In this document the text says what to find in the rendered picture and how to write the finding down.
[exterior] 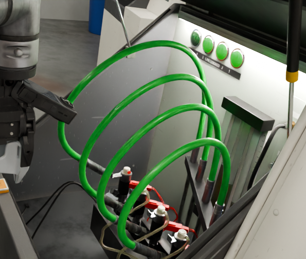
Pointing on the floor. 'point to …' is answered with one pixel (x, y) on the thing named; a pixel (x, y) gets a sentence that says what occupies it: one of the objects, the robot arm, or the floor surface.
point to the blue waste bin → (95, 16)
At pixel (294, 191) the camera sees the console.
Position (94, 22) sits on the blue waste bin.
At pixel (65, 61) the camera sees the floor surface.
